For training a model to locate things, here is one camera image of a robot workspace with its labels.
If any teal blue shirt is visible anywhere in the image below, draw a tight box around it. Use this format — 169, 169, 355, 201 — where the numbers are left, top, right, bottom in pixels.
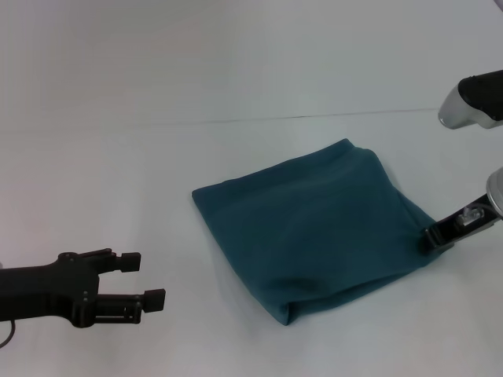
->
191, 137, 438, 328

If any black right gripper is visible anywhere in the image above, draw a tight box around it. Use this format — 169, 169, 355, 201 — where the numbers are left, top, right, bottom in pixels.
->
421, 192, 499, 254

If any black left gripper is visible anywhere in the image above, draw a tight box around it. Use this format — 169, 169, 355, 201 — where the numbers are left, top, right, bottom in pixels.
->
0, 247, 167, 330

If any left gripper plug and cable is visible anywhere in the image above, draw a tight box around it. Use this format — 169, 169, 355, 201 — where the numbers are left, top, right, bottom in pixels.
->
0, 319, 17, 349

